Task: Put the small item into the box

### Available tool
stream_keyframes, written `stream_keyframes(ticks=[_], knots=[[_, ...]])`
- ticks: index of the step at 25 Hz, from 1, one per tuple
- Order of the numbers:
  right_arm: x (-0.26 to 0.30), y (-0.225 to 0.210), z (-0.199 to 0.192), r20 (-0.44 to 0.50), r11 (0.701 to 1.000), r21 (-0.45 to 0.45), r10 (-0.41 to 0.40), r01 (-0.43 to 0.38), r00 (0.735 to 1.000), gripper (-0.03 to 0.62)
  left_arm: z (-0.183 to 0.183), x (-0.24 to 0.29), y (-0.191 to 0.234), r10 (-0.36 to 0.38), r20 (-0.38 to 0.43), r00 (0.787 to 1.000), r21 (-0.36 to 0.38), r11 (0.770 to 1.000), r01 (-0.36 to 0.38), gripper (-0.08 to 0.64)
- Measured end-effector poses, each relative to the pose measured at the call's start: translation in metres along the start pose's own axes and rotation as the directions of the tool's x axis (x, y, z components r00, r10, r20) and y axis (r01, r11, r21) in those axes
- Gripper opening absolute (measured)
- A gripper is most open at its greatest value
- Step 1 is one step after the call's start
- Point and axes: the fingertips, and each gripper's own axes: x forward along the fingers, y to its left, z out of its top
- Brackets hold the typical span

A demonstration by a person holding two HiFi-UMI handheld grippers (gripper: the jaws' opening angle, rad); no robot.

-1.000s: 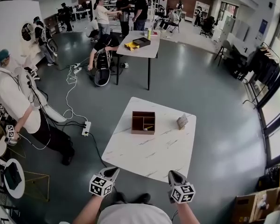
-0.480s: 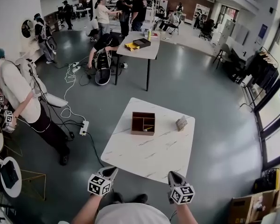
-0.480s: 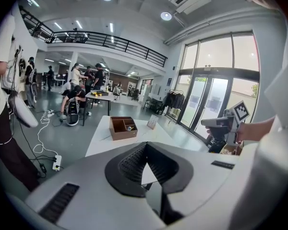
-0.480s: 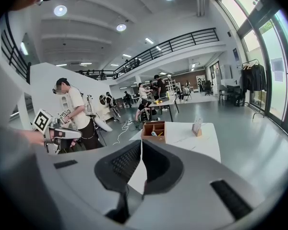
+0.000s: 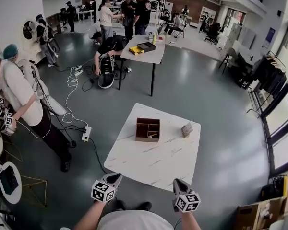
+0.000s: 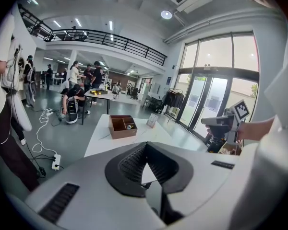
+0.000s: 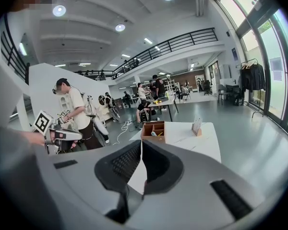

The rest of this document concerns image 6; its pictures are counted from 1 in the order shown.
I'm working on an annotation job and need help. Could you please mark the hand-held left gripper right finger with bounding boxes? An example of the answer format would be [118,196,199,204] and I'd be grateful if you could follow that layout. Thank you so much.
[146,141,240,217]

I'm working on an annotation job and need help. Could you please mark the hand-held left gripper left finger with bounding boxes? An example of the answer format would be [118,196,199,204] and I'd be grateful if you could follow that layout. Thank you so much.
[25,141,168,230]

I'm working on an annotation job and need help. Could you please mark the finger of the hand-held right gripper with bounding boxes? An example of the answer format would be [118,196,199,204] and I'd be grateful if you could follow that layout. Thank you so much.
[201,115,229,127]

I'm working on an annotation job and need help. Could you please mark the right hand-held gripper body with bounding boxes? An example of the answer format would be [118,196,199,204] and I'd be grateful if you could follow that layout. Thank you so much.
[207,99,251,146]

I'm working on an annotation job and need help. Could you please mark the brown wooden compartment tray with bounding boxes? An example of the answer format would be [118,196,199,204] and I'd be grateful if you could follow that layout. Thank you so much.
[108,115,138,140]

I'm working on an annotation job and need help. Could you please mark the person's right forearm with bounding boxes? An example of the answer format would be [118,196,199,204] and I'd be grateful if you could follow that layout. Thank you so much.
[237,115,279,141]

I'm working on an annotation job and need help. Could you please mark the brown cardboard box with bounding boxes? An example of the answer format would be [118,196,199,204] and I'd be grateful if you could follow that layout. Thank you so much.
[218,141,243,156]

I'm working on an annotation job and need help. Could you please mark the black yellow device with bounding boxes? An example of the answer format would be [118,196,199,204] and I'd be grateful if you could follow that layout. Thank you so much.
[206,137,228,153]

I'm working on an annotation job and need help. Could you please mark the black-framed glass doors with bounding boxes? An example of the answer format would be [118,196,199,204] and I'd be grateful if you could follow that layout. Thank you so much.
[175,31,260,142]

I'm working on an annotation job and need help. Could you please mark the person's white shirt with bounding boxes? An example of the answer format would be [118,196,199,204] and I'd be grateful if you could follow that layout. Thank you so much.
[230,0,288,230]

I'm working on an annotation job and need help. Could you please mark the rack of dark clothes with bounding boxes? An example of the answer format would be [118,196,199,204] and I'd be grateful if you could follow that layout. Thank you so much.
[161,87,185,115]

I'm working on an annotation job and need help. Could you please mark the small brown printed carton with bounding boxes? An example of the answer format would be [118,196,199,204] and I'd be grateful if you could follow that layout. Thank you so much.
[145,112,159,129]

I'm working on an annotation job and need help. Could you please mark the black office chair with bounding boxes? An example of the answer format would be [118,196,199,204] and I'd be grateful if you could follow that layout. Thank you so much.
[130,87,140,101]

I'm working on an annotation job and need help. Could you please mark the white table with black legs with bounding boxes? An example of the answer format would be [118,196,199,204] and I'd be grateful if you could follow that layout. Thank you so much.
[81,89,118,126]

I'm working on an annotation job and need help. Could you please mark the black metal railing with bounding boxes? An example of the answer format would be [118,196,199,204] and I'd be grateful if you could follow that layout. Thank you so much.
[17,3,168,67]

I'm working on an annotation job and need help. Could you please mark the white power cable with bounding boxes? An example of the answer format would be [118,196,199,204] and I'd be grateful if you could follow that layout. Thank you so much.
[31,108,57,157]

